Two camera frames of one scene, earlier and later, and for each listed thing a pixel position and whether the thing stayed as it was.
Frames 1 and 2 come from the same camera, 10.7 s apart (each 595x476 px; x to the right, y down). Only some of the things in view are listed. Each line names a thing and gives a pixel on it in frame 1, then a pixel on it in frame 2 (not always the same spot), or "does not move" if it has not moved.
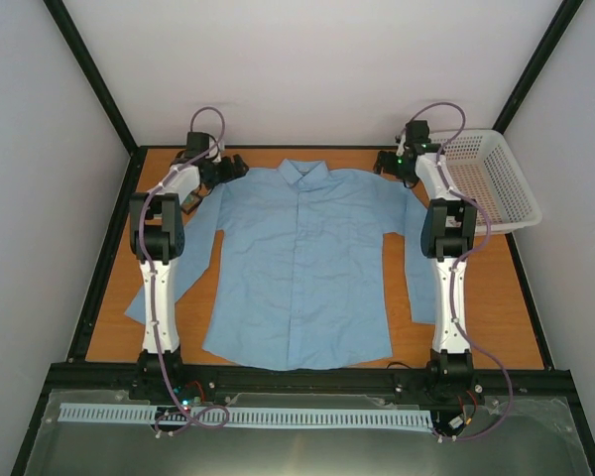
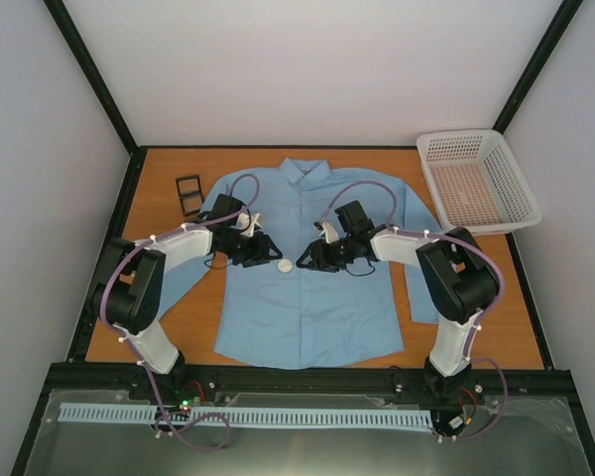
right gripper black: (387, 168) -> (320, 260)
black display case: (191, 200) does not move
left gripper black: (229, 172) -> (259, 251)
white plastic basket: (480, 164) does not move
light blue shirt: (304, 270) does not move
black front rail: (420, 382) does not move
